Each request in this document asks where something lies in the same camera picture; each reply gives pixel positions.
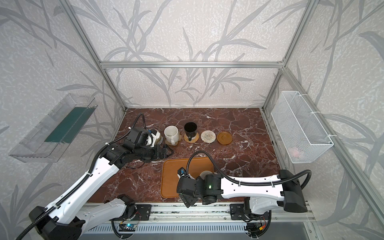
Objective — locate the beige glazed ceramic mug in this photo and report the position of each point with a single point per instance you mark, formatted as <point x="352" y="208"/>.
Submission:
<point x="157" y="138"/>

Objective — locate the round wooden coaster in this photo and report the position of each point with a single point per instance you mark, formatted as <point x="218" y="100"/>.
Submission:
<point x="224" y="138"/>

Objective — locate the woven rattan round coaster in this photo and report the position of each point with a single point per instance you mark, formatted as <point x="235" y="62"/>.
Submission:
<point x="193" y="140"/>

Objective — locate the orange wooden tray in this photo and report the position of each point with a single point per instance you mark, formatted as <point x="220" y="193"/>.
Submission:
<point x="170" y="176"/>

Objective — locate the black mug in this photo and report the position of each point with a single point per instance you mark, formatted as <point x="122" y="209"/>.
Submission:
<point x="190" y="129"/>

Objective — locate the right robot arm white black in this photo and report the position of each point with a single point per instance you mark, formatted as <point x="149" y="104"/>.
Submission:
<point x="277" y="192"/>

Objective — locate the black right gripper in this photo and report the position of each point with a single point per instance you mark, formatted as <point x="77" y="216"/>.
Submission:
<point x="186" y="197"/>

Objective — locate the white speckled mug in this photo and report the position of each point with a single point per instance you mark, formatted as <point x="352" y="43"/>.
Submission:
<point x="171" y="131"/>

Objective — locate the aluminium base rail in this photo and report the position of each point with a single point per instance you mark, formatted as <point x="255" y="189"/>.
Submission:
<point x="222" y="212"/>

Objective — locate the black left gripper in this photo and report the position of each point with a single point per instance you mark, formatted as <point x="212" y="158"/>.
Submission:
<point x="160" y="151"/>

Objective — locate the white purple mug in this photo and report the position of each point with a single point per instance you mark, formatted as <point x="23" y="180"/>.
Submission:
<point x="204" y="174"/>

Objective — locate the cork paw-shaped coaster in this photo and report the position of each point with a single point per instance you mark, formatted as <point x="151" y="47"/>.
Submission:
<point x="173" y="141"/>

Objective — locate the white wire mesh basket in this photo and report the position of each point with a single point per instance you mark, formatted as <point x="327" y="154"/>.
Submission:
<point x="302" y="134"/>

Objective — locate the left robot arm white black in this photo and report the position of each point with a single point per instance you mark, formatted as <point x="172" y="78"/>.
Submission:
<point x="62" y="219"/>

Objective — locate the multicolour stitched round coaster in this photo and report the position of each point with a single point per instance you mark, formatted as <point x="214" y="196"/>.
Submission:
<point x="208" y="136"/>

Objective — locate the clear plastic bin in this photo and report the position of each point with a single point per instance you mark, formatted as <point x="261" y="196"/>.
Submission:
<point x="47" y="142"/>

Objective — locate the aluminium frame crossbar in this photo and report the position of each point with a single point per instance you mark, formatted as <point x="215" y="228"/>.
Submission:
<point x="166" y="64"/>

